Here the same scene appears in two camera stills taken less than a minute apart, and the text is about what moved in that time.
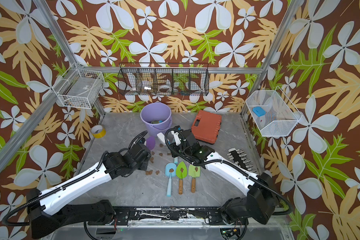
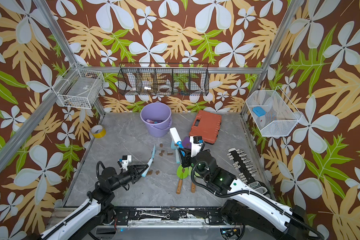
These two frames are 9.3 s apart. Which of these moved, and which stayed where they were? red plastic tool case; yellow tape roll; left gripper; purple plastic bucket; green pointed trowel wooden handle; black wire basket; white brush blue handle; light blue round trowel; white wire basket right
Moved: left gripper; light blue round trowel; white brush blue handle
Stayed: green pointed trowel wooden handle; yellow tape roll; purple plastic bucket; white wire basket right; black wire basket; red plastic tool case
